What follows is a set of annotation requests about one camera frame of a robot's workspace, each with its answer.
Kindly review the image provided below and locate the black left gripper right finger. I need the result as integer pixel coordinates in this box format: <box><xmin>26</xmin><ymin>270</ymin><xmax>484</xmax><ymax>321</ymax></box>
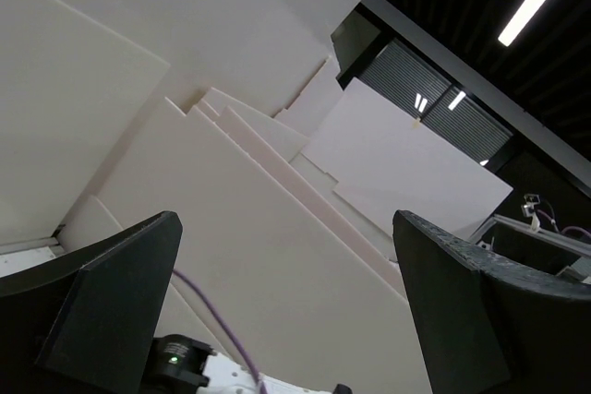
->
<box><xmin>392</xmin><ymin>210</ymin><xmax>590</xmax><ymax>393</ymax></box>

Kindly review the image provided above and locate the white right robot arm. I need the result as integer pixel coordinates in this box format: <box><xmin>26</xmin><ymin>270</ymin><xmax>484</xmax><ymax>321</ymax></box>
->
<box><xmin>139</xmin><ymin>334</ymin><xmax>311</xmax><ymax>394</ymax></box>

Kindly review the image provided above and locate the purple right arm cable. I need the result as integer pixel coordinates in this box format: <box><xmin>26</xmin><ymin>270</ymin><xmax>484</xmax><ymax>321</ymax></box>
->
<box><xmin>173</xmin><ymin>269</ymin><xmax>269</xmax><ymax>394</ymax></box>

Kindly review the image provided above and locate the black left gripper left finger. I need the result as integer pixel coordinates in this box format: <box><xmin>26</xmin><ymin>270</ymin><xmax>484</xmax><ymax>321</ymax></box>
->
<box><xmin>1</xmin><ymin>211</ymin><xmax>183</xmax><ymax>393</ymax></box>

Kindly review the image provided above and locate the aluminium frame with camera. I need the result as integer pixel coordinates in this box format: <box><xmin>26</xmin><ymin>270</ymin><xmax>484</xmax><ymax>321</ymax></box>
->
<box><xmin>469</xmin><ymin>194</ymin><xmax>590</xmax><ymax>285</ymax></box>

